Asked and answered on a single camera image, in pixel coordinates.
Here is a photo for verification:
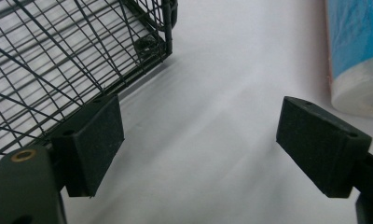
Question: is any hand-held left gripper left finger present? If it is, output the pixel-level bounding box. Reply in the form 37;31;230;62
49;93;126;198

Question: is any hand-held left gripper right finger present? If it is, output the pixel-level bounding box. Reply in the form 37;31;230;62
275;95;373;199

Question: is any blue and white plastic packet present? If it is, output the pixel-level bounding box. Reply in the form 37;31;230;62
325;0;373;119

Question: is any black wire mesh basket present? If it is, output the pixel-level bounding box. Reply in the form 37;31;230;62
0;0;179;172

